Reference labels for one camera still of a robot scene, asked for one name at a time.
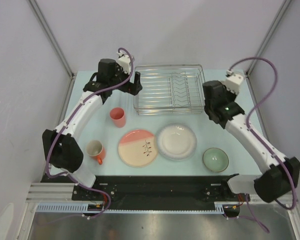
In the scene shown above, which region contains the green celadon bowl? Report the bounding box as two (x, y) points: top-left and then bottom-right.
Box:
(202, 147), (229, 173)

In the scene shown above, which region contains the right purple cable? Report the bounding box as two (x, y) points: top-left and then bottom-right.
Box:
(224, 56), (300, 233)

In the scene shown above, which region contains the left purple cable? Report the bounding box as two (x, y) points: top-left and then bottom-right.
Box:
(41, 47), (135, 223)

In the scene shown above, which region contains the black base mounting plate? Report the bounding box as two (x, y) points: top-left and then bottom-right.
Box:
(40, 174), (252, 210)

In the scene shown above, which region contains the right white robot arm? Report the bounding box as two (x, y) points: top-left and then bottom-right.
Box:
(202, 80), (300, 203)

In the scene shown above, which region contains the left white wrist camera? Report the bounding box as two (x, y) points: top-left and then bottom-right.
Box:
(116, 54), (135, 75)

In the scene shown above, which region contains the pink cream leaf plate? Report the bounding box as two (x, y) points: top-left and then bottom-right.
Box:
(118, 129), (159, 168)

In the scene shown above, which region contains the pink tumbler cup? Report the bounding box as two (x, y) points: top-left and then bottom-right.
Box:
(109, 107), (126, 128)

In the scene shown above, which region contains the chrome wire dish rack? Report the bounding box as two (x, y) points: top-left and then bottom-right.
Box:
(133, 64), (206, 115)

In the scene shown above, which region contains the purple cable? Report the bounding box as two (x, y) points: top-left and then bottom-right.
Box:
(41, 47), (135, 223)
(224, 56), (300, 233)

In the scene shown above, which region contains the white slotted cable duct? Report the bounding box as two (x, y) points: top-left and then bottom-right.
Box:
(36, 203), (225, 215)

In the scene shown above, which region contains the aluminium frame rail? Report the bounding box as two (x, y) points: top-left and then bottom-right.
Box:
(26, 182), (75, 203)

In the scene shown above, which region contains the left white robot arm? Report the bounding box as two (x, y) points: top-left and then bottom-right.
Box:
(42, 54), (142, 200)

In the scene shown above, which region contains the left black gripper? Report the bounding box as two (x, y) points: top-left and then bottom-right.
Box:
(109, 63), (142, 96)

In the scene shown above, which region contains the white deep plate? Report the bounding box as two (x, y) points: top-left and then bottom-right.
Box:
(156, 123), (198, 161)

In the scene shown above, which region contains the orange mug with handle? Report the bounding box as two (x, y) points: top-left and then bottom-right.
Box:
(86, 140), (106, 165)

